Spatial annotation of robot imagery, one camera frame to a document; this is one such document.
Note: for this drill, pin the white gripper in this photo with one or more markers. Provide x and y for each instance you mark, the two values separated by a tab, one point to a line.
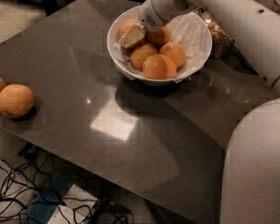
151	17

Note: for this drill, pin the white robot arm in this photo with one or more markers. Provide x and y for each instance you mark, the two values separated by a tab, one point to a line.
251	176

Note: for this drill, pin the white bowl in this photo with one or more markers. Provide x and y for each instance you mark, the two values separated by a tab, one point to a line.
115	41

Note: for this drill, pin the orange front in bowl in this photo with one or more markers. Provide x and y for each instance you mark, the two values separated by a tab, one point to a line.
159	67

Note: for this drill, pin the white plastic bowl liner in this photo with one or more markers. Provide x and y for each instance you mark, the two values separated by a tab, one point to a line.
191	34

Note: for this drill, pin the glass jar of nuts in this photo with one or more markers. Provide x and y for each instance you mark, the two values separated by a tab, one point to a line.
221	44

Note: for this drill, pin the orange on table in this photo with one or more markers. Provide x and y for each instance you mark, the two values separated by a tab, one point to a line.
16	100

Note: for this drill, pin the blue device on floor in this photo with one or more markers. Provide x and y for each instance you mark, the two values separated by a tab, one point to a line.
49	198

